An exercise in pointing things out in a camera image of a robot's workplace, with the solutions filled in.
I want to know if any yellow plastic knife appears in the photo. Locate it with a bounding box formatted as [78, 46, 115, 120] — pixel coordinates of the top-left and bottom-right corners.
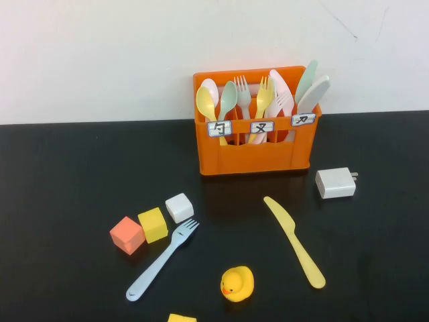
[263, 196, 326, 290]

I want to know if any blue plastic fork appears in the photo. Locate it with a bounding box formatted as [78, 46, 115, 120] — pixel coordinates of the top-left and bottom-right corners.
[125, 218, 200, 302]

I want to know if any orange plastic cutlery holder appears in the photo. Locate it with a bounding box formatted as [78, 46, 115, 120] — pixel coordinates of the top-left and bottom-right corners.
[192, 65, 322, 177]

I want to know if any paper label reading 勺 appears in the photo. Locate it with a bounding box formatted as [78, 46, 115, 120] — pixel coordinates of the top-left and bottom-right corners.
[207, 119, 233, 138]

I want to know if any white foam cube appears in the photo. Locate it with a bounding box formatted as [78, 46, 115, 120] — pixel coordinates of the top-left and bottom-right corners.
[165, 193, 194, 224]

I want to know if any paper label reading 叉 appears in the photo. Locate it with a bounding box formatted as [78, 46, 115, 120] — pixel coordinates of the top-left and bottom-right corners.
[250, 119, 275, 134]

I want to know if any yellow plastic spoon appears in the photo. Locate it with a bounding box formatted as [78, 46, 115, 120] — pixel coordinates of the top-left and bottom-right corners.
[196, 86, 229, 146]

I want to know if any green plastic spoon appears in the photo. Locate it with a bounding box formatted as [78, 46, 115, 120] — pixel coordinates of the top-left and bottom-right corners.
[217, 80, 239, 121]

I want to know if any grey plastic fork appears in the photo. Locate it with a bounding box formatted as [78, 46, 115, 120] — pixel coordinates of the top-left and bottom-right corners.
[233, 75, 252, 120]

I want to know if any pink plastic spoon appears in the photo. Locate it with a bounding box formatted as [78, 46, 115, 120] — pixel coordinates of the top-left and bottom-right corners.
[200, 78, 221, 111]

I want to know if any yellow plastic fork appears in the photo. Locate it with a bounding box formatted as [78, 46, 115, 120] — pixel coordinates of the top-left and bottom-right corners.
[247, 76, 276, 145]

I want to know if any pink plastic fork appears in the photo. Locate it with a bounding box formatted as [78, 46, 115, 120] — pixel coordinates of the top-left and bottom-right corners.
[256, 89, 295, 145]

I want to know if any yellow foam cube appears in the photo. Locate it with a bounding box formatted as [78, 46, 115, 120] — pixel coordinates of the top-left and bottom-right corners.
[137, 207, 169, 244]

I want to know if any paper label reading 刀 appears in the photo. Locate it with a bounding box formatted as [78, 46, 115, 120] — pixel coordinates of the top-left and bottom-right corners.
[290, 113, 317, 127]

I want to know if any pink plastic knife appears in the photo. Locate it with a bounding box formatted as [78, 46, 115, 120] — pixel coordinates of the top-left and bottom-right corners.
[269, 68, 295, 115]

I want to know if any orange foam cube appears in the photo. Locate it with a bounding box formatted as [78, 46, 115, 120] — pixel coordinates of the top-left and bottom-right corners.
[109, 216, 147, 255]

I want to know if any grey plastic knife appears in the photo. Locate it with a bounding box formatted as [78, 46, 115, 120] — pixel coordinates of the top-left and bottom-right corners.
[296, 74, 332, 115]

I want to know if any green plastic knife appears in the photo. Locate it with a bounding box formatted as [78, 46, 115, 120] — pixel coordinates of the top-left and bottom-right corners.
[294, 59, 318, 105]

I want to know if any white power adapter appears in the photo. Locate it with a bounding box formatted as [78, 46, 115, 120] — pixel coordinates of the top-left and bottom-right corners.
[314, 166, 359, 200]

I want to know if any yellow rubber duck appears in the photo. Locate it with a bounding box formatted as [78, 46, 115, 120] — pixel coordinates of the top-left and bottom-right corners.
[220, 266, 255, 303]

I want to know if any yellow foam block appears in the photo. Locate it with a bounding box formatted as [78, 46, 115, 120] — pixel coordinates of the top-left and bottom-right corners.
[167, 313, 198, 322]

